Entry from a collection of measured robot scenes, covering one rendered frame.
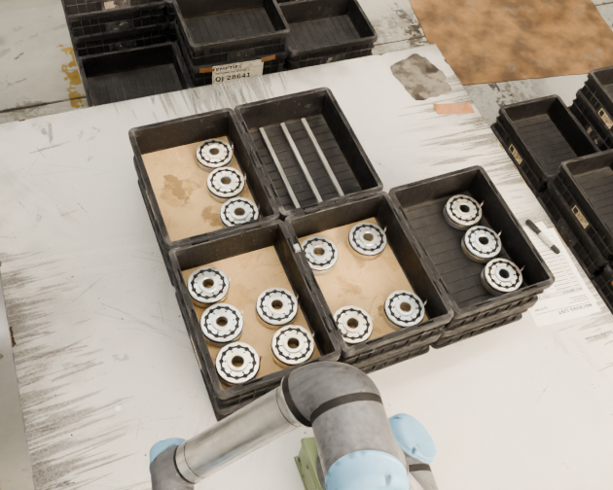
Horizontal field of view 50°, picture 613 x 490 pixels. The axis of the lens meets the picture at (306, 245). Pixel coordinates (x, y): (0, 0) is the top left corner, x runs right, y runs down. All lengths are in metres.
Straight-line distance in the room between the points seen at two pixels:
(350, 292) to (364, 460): 0.81
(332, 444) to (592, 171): 2.09
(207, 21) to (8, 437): 1.74
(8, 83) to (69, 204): 1.47
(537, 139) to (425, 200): 1.21
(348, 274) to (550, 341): 0.61
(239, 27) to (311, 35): 0.35
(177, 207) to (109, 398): 0.52
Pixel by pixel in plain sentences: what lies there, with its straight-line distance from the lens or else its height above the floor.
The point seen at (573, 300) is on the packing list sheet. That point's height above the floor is 0.70.
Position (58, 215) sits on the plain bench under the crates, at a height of 0.70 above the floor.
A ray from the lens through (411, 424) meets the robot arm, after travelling 1.45.
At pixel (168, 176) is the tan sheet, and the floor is 0.83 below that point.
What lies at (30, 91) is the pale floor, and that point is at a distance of 3.37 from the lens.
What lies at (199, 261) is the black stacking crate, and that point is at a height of 0.85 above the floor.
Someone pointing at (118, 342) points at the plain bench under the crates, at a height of 0.70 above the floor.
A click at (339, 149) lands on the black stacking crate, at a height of 0.83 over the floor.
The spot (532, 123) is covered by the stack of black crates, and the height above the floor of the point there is 0.27.
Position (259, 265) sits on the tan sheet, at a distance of 1.73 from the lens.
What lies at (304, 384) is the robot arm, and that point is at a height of 1.34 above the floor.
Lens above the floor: 2.33
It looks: 57 degrees down
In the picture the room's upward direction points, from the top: 11 degrees clockwise
